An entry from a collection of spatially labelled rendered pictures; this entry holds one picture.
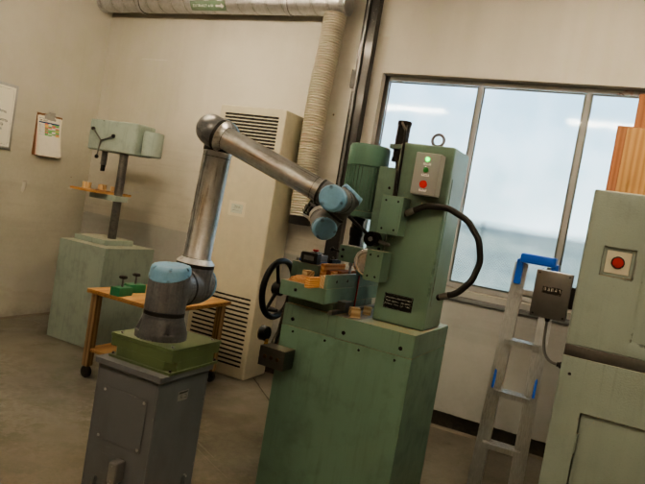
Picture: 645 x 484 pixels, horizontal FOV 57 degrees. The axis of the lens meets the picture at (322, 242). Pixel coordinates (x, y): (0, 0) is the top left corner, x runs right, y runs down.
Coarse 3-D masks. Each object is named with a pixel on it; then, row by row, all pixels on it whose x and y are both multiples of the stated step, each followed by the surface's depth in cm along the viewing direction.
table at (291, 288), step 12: (288, 288) 238; (300, 288) 235; (312, 288) 233; (336, 288) 238; (348, 288) 248; (360, 288) 259; (372, 288) 271; (312, 300) 233; (324, 300) 230; (336, 300) 239; (348, 300) 250
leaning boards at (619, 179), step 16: (640, 96) 319; (640, 112) 319; (624, 128) 319; (640, 128) 313; (624, 144) 316; (640, 144) 313; (624, 160) 315; (640, 160) 312; (624, 176) 315; (640, 176) 311; (640, 192) 311
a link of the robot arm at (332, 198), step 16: (208, 128) 213; (224, 128) 214; (208, 144) 216; (224, 144) 213; (240, 144) 211; (256, 144) 211; (256, 160) 210; (272, 160) 208; (288, 160) 209; (272, 176) 210; (288, 176) 206; (304, 176) 205; (304, 192) 206; (320, 192) 202; (336, 192) 200; (336, 208) 201
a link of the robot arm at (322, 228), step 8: (320, 208) 226; (312, 216) 223; (320, 216) 217; (328, 216) 216; (312, 224) 218; (320, 224) 215; (328, 224) 215; (336, 224) 217; (320, 232) 216; (328, 232) 217
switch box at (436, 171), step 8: (416, 160) 226; (424, 160) 225; (432, 160) 223; (440, 160) 222; (416, 168) 226; (432, 168) 223; (440, 168) 223; (416, 176) 226; (432, 176) 223; (440, 176) 224; (416, 184) 226; (432, 184) 223; (440, 184) 226; (416, 192) 226; (424, 192) 224; (432, 192) 223
